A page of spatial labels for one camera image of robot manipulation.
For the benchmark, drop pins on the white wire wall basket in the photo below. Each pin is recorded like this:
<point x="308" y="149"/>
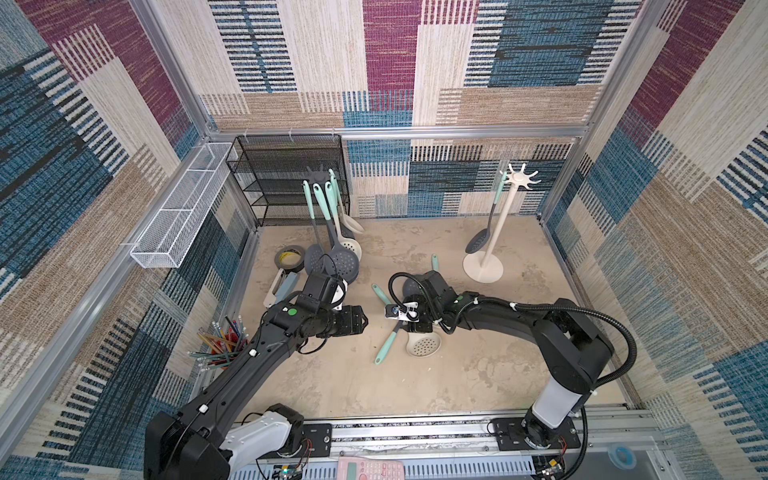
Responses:
<point x="172" y="230"/>

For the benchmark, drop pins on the white skimmer mint handle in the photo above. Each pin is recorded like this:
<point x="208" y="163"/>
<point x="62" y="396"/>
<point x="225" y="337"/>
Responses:
<point x="349" y="222"/>

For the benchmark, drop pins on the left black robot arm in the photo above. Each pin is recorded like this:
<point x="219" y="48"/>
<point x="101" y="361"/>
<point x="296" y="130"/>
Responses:
<point x="201" y="440"/>

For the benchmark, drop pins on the grey utensil rack stand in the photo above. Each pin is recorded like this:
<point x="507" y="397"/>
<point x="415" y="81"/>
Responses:
<point x="321" y="179"/>

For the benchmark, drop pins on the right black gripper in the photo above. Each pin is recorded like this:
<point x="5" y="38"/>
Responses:
<point x="417" y="324"/>

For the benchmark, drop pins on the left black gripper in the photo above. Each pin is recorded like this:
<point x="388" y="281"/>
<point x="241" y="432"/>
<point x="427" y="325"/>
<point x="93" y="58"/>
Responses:
<point x="352" y="320"/>

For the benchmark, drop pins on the red pencil cup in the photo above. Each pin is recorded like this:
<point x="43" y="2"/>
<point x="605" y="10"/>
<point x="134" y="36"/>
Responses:
<point x="221" y="344"/>

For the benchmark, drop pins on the black mesh shelf rack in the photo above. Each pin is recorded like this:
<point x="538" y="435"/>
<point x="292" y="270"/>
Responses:
<point x="270" y="170"/>

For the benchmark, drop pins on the grey duct tape roll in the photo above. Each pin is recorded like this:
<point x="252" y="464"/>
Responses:
<point x="290" y="258"/>

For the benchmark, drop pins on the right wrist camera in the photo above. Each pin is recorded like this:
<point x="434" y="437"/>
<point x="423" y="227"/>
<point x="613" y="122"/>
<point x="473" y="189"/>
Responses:
<point x="406" y="313"/>

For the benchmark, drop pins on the white utensil rack stand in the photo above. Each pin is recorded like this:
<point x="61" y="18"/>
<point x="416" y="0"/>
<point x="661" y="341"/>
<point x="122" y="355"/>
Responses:
<point x="483" y="266"/>

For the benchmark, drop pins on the pink calculator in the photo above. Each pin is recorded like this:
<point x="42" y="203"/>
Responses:
<point x="358" y="468"/>

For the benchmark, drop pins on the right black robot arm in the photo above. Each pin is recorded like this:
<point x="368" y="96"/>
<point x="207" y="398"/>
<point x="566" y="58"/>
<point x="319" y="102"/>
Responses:
<point x="574" y="349"/>

